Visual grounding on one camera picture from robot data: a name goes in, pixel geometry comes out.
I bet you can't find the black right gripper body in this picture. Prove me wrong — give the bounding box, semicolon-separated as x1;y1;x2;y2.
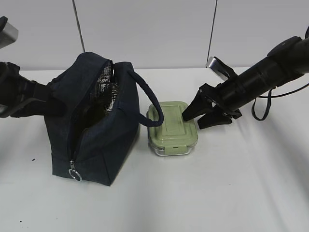
198;84;242;119

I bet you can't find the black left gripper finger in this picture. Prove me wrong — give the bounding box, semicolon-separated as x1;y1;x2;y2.
47;97;67;116

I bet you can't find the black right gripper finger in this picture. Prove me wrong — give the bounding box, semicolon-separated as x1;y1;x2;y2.
182;90;212;121
197;112;232;130

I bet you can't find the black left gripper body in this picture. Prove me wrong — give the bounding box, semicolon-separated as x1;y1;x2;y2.
10;78;52;118

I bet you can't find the green lidded glass container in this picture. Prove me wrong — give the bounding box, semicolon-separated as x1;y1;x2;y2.
148;101;198;157

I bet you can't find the navy insulated lunch bag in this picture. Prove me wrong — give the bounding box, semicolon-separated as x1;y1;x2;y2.
44;52;164;186

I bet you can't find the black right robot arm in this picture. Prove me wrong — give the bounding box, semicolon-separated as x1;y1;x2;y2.
182;36;309;129

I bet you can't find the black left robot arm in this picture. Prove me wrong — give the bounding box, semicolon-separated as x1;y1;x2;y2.
0;62;67;118

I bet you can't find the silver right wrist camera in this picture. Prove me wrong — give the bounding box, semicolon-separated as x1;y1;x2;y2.
206;57;237;81

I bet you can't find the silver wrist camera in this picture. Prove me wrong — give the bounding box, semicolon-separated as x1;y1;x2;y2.
206;57;237;81
0;16;19;49

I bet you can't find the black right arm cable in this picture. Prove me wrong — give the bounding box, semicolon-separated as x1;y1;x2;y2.
251;83;309;121

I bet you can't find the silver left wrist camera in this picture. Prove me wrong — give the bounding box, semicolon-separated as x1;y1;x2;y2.
0;16;19;49

